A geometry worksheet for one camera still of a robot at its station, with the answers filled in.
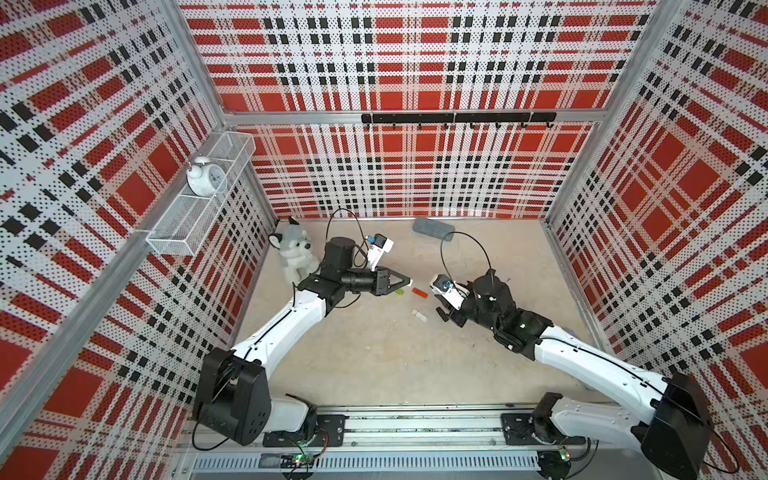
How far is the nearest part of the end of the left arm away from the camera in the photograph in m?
0.69

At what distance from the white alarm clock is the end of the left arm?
0.45m

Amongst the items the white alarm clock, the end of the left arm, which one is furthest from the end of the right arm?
the white alarm clock

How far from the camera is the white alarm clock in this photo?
0.70 m

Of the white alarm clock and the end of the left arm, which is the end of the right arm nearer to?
the end of the left arm
